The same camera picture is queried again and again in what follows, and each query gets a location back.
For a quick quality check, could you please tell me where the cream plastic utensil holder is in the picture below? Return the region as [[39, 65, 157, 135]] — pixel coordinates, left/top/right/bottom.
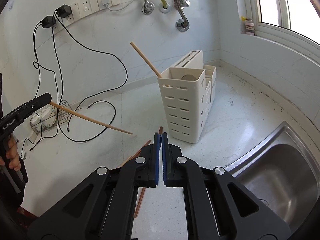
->
[[158, 50, 216, 144]]

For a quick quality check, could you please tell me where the stainless steel sink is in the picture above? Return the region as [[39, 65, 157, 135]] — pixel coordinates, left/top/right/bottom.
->
[[225, 121, 319, 232]]

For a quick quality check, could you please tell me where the wire rack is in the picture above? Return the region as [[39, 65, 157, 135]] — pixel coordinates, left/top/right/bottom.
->
[[28, 106, 71, 134]]

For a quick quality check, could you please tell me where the black power adapter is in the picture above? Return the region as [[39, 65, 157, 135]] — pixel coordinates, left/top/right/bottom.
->
[[40, 15, 56, 29], [55, 4, 72, 18]]

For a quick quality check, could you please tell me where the white plug with cable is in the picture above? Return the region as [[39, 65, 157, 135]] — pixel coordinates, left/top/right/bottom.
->
[[99, 0, 135, 12]]

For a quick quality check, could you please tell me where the light wooden chopstick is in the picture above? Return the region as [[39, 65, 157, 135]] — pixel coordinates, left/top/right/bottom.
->
[[130, 41, 162, 78]]

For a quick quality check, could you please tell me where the person's left hand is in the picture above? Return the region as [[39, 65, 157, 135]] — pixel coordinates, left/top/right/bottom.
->
[[6, 134, 21, 171]]

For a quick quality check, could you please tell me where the tan wooden chopstick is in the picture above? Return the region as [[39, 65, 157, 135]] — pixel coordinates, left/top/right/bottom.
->
[[49, 101, 133, 135]]

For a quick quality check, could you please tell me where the black power adapter left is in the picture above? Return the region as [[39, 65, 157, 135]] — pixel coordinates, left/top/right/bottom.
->
[[40, 15, 56, 29]]

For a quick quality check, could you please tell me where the reddish brown chopstick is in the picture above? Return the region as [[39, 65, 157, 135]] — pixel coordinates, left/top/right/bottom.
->
[[158, 126, 163, 134]]

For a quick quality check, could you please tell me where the white wall socket strip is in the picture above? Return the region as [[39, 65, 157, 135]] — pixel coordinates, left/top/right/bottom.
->
[[59, 0, 121, 27]]

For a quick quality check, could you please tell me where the dark brown chopstick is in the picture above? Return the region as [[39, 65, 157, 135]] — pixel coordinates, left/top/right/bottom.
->
[[134, 188, 146, 218]]

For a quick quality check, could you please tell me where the small jar on sill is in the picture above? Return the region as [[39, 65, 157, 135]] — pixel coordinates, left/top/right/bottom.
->
[[241, 16, 255, 36]]

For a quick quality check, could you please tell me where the window frame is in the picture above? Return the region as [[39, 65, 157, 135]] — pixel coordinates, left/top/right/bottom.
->
[[245, 0, 319, 62]]

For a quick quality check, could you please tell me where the black cable long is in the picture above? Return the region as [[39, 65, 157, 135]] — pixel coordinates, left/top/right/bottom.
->
[[53, 15, 129, 143]]

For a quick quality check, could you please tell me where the black power adapter right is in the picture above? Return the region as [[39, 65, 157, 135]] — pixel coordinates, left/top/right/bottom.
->
[[55, 4, 72, 18]]

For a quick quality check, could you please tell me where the braided steel hose right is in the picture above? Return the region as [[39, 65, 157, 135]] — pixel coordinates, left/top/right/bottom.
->
[[167, 0, 196, 32]]

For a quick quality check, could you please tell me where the medium brown chopstick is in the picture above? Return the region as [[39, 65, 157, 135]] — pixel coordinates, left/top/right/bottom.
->
[[119, 140, 151, 167]]

